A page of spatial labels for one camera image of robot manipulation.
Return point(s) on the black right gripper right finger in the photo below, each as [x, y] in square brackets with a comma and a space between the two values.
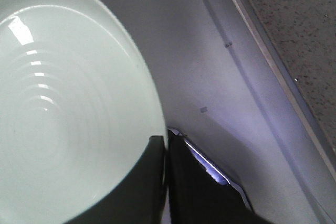
[195, 197]

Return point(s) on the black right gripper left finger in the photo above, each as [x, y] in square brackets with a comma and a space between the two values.
[141, 195]

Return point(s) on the grey kitchen cabinet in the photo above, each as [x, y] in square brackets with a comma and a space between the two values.
[287, 117]

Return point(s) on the light green round plate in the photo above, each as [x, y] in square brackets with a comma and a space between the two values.
[78, 106]

